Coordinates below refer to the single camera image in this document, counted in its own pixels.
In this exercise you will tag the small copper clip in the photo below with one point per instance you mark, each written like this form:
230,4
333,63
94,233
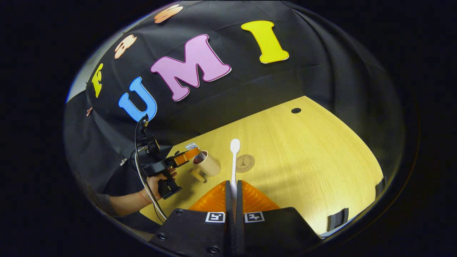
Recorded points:
89,111

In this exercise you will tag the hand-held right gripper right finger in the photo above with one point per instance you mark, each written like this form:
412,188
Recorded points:
239,232

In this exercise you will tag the beige cup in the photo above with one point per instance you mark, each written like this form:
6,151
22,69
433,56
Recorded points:
210,166

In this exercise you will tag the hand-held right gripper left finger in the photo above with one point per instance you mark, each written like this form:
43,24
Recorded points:
229,232

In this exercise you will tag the small silver clip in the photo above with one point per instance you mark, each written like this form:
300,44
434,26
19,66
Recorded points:
123,162

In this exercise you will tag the white toothpaste tube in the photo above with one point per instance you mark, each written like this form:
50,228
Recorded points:
191,146

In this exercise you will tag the black desk edge clip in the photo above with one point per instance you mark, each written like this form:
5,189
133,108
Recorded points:
380,187
337,219

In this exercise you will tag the round brown coaster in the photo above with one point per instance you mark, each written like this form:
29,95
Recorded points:
246,163

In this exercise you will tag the black backdrop cloth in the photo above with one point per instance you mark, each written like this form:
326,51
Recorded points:
285,78

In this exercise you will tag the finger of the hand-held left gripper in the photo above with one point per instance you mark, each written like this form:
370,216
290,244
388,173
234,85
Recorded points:
187,156

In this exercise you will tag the wooden desktop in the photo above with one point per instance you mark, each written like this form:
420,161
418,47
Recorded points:
303,160

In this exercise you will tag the pink toothbrush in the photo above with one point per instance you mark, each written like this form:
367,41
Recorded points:
234,146

